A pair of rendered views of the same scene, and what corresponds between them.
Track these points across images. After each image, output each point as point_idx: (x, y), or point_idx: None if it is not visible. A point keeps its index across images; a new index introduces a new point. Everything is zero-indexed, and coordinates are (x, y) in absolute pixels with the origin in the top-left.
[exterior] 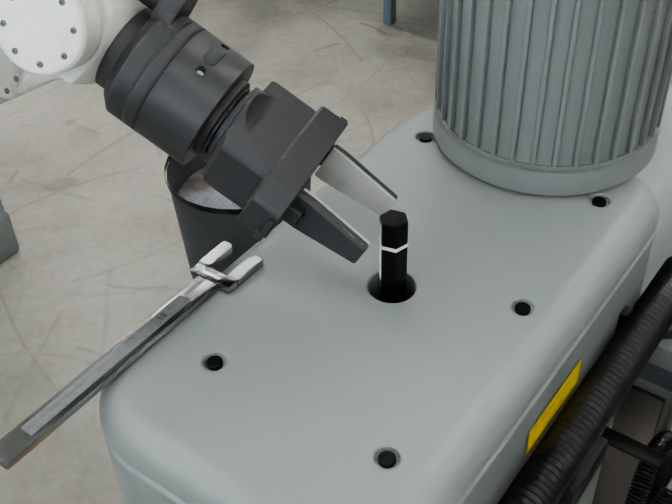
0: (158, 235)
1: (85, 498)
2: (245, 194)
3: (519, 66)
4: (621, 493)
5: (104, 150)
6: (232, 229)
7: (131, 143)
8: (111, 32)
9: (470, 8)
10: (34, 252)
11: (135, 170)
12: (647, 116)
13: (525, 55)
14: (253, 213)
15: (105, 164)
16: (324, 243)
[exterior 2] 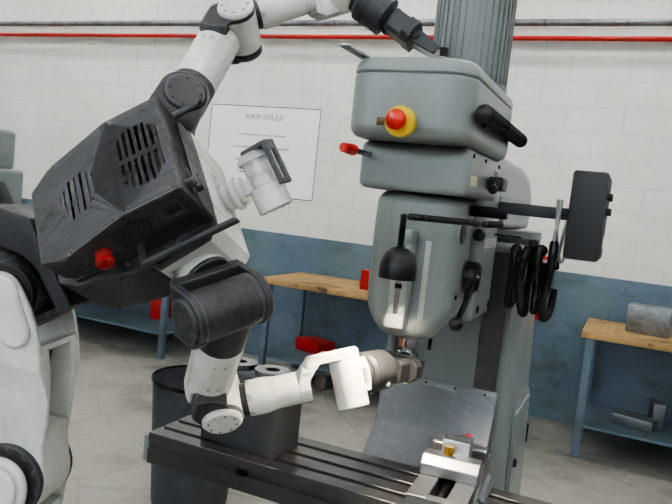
0: (114, 463)
1: None
2: (401, 27)
3: (467, 41)
4: (496, 325)
5: (70, 424)
6: None
7: (90, 422)
8: None
9: (450, 26)
10: None
11: (94, 434)
12: (504, 72)
13: (470, 35)
14: (407, 25)
15: (71, 430)
16: (424, 46)
